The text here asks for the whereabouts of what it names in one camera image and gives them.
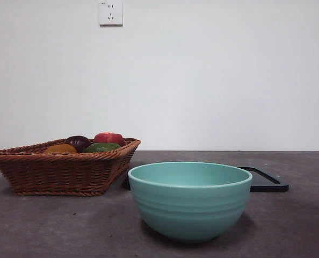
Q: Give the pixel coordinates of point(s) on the teal ribbed bowl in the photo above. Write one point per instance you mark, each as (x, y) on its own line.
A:
(189, 209)

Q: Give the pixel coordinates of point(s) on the orange-brown kiwifruit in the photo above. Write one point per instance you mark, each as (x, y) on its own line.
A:
(61, 149)

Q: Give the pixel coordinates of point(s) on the green avocado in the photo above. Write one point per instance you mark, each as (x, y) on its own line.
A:
(101, 147)

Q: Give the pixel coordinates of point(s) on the dark purple round fruit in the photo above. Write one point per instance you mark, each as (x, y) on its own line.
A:
(77, 142)

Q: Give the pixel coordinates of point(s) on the brown wicker basket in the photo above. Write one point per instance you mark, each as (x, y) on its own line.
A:
(60, 172)

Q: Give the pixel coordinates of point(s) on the dark teal rectangular tray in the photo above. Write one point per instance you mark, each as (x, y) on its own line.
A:
(264, 186)

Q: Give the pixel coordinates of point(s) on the white wall socket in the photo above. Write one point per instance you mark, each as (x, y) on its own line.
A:
(111, 18)

